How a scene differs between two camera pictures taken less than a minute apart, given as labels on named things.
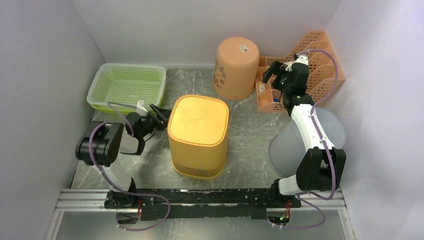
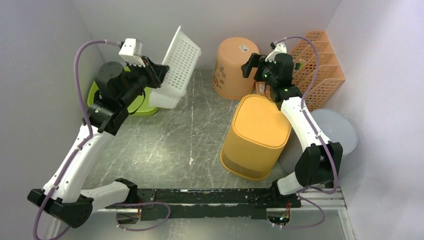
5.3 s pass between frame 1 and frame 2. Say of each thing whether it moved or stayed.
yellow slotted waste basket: moved
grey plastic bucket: moved
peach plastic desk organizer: stayed
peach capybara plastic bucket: stayed
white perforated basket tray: moved
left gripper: moved
